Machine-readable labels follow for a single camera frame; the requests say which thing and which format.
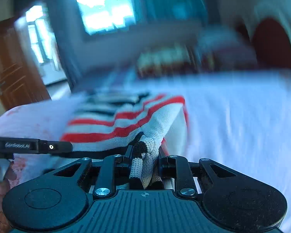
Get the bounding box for striped red black white sweater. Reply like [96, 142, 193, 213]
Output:
[61, 94, 188, 189]

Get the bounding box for person's left hand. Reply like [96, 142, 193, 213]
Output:
[0, 162, 17, 232]

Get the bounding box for brown wooden door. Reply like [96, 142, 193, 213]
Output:
[0, 17, 50, 110]

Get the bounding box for white floral bed sheet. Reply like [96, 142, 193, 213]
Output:
[0, 70, 291, 232]

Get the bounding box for folded printed blanket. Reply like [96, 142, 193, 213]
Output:
[137, 43, 197, 78]

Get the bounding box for striped pillow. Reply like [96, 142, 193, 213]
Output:
[194, 26, 258, 71]

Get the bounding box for blue window curtain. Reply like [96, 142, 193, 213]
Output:
[43, 0, 82, 89]

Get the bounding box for dark red wooden headboard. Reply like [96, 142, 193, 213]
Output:
[251, 17, 291, 69]

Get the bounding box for teal right window curtain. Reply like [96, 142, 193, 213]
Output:
[133, 0, 208, 24]

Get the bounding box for window with frame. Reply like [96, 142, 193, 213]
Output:
[76, 0, 137, 35]

